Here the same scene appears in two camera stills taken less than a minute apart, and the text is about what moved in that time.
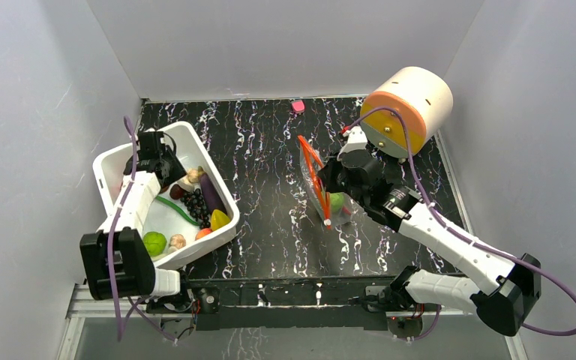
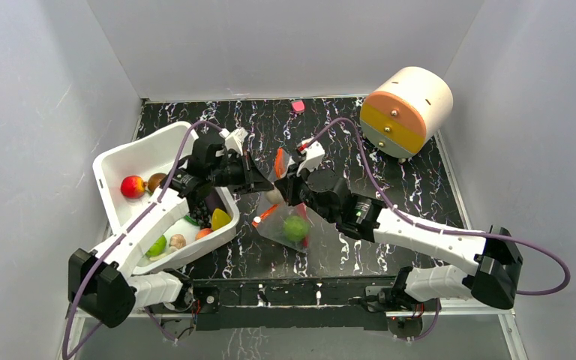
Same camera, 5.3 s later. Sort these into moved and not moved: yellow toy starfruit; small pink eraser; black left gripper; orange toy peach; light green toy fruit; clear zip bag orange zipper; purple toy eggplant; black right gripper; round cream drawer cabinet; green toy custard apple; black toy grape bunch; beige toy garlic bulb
Moved: green toy custard apple; clear zip bag orange zipper; black left gripper; black right gripper
Not moved: light green toy fruit; purple toy eggplant; yellow toy starfruit; small pink eraser; black toy grape bunch; beige toy garlic bulb; orange toy peach; round cream drawer cabinet
